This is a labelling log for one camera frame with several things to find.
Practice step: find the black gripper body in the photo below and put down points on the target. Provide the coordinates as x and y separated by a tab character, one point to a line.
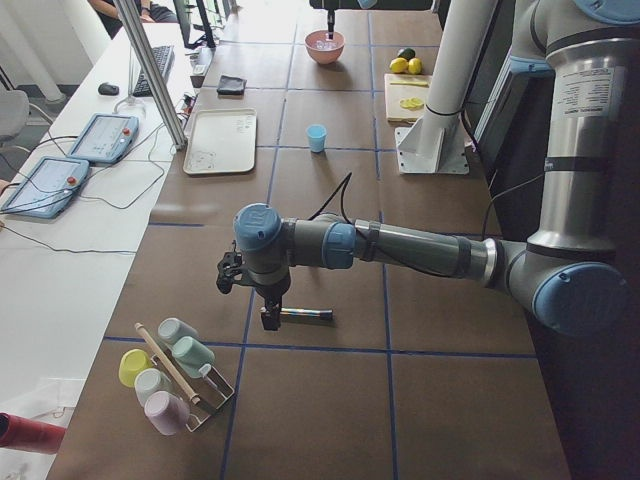
270	289

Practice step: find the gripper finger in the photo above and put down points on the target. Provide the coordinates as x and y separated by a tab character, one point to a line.
270	315
330	24

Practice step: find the blue plastic cup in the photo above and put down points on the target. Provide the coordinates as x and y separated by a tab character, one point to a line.
316	136

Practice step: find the pile of clear ice cubes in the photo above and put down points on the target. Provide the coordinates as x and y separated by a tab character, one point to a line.
325	45

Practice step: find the green cup on rack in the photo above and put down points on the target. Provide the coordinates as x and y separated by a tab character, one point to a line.
191	355

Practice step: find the grey cup on rack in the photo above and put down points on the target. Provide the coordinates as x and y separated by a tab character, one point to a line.
172	329

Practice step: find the white cup on rack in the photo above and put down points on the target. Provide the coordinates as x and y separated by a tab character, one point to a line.
150	381

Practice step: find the pink cup on rack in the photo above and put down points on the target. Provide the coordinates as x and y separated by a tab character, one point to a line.
168	413

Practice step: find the yellow cup on rack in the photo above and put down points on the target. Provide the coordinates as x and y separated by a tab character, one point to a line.
132	363

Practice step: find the pink bowl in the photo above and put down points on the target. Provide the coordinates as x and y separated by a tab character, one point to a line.
324	57

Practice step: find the metal muddler stick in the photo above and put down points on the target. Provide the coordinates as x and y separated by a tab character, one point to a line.
306	315

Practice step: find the yellow lemon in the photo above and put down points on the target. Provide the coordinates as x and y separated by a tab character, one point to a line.
398	65
414	66

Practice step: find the green avocado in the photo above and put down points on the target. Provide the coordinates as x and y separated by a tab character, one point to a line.
406	53

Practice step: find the yellow knife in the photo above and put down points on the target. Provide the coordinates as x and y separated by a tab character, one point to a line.
410	83

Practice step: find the wooden cutting board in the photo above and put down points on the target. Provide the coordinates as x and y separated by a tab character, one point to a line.
394	93

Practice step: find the lemon slices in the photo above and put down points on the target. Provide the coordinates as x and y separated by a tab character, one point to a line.
413	103

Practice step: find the folded grey cloth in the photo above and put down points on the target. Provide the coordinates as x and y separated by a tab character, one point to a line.
231	86

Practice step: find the cream bear tray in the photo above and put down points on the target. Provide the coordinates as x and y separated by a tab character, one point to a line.
222	141

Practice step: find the far blue teach pendant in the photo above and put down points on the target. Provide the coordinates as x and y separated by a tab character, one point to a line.
105	139

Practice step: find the blue teach pendant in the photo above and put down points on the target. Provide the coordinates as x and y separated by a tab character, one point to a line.
49	188
105	139

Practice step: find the black computer mouse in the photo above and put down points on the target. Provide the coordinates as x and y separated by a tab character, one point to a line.
108	89

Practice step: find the near blue teach pendant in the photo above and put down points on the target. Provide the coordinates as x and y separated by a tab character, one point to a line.
49	188

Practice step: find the red bottle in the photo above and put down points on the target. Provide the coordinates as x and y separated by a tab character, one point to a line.
19	433

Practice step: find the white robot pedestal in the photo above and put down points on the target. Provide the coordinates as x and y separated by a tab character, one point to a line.
435	144

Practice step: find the aluminium frame post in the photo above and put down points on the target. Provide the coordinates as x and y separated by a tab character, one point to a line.
133	26

